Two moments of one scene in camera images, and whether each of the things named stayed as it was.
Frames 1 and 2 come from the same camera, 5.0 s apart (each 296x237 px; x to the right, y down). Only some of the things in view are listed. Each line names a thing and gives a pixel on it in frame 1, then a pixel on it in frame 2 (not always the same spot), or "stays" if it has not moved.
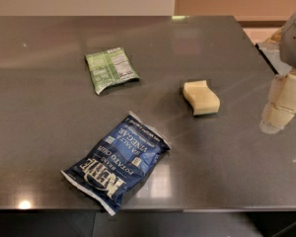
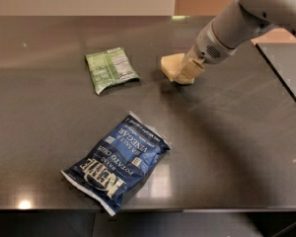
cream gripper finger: x=289 y=91 -> x=191 y=69
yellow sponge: x=201 y=98 -> x=171 y=64
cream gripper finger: x=274 y=118 -> x=191 y=55
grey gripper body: x=294 y=44 -> x=205 y=50
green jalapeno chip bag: x=110 y=67 stays
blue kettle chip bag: x=113 y=169 stays
